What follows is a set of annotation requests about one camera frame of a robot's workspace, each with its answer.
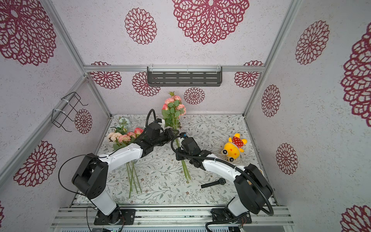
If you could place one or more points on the black wristwatch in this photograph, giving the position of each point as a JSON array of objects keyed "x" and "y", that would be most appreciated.
[{"x": 220, "y": 181}]

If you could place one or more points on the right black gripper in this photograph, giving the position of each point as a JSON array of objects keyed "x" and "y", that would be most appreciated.
[{"x": 179, "y": 155}]

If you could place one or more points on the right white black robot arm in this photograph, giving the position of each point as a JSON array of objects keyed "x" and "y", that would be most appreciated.
[{"x": 253, "y": 190}]

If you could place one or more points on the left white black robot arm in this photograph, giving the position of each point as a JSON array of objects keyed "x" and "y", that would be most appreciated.
[{"x": 91, "y": 176}]

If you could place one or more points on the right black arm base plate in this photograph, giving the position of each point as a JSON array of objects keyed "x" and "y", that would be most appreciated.
[{"x": 224, "y": 216}]

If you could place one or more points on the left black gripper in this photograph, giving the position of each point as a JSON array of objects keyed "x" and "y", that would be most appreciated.
[{"x": 170, "y": 134}]

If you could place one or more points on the yellow plush toy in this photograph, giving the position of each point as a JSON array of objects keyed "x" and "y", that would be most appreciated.
[{"x": 234, "y": 147}]

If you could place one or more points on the pink rose bouquet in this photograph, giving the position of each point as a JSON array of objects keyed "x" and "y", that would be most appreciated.
[
  {"x": 121, "y": 136},
  {"x": 172, "y": 110}
]

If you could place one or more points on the dark grey wall shelf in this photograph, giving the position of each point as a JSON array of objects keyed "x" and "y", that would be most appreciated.
[{"x": 184, "y": 78}]

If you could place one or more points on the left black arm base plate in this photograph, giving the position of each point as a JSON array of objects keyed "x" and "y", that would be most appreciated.
[{"x": 121, "y": 216}]

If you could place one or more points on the black wire wall rack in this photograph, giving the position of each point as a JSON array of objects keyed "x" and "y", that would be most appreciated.
[{"x": 62, "y": 113}]

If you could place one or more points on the floral patterned table mat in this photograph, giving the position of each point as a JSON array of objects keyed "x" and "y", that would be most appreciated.
[{"x": 160, "y": 178}]

